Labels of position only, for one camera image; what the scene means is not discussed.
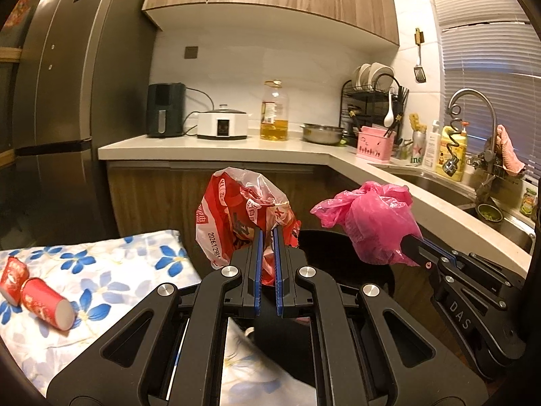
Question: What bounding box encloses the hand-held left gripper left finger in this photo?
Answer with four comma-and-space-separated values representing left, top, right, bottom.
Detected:
46, 227, 265, 406

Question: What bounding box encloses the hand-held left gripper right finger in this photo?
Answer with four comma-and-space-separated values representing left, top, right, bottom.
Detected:
273, 226, 491, 406

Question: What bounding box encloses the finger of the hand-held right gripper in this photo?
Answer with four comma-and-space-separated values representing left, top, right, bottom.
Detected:
420, 238, 461, 261
399, 236, 456, 268

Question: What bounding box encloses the pink plastic bag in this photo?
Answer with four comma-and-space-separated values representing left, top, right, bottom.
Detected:
310, 181, 423, 266

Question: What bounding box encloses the red plastic bag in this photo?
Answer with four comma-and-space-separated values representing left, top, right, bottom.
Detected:
195, 167, 302, 286

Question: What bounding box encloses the steel sink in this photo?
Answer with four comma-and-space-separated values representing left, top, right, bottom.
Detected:
395, 169, 533, 254

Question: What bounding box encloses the yellow detergent bottle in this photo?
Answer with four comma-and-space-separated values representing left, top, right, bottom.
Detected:
435, 120, 468, 182

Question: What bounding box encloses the glass jar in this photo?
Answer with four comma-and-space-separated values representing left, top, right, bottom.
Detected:
521, 187, 538, 216

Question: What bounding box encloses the green beverage can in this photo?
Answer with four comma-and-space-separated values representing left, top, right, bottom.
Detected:
411, 130, 427, 166

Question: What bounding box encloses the white plastic bottle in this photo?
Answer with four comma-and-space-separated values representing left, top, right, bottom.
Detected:
424, 120, 441, 169

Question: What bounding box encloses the pink plastic basket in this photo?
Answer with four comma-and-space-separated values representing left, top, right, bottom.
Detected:
357, 126, 397, 164

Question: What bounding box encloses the pink towel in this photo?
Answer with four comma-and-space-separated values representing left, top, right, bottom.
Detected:
495, 125, 526, 176

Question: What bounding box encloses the kitchen counter with wooden cabinet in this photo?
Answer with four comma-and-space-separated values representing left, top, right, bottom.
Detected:
98, 133, 533, 347

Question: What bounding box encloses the white spoon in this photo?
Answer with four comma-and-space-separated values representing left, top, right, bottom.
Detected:
383, 90, 396, 128

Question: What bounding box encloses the steel bowl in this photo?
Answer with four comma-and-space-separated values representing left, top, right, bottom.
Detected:
300, 122, 345, 145

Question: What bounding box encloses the cooking oil bottle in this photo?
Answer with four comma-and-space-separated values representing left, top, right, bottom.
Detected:
259, 80, 290, 141

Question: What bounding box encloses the white electric cooker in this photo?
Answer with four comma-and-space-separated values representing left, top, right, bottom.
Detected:
196, 104, 250, 140

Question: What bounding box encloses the blue floral tablecloth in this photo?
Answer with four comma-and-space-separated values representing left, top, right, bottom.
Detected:
0, 229, 317, 406

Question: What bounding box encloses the metal faucet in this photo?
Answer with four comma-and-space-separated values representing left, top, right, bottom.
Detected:
448, 89, 499, 170

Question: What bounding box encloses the black dish rack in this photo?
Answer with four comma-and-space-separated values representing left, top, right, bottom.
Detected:
340, 74, 408, 144

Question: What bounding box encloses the hanging metal spatula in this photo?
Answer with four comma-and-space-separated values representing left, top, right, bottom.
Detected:
413, 28, 427, 83

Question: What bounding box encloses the black air fryer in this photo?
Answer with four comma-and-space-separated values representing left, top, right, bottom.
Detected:
146, 82, 187, 138

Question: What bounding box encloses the red paper cup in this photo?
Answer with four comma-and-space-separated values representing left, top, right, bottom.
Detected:
20, 278, 77, 331
0, 256, 29, 305

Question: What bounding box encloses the window blind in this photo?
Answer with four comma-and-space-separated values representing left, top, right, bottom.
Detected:
427, 0, 541, 170

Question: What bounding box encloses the grey refrigerator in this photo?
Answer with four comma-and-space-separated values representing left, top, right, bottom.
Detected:
13, 0, 153, 246

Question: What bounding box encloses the red door decoration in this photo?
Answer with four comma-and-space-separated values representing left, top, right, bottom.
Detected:
10, 0, 37, 26

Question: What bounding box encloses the black coiled wire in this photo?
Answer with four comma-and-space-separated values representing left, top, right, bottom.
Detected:
442, 108, 466, 178

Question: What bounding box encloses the black power cable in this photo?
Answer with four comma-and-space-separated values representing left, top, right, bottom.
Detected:
184, 88, 216, 136

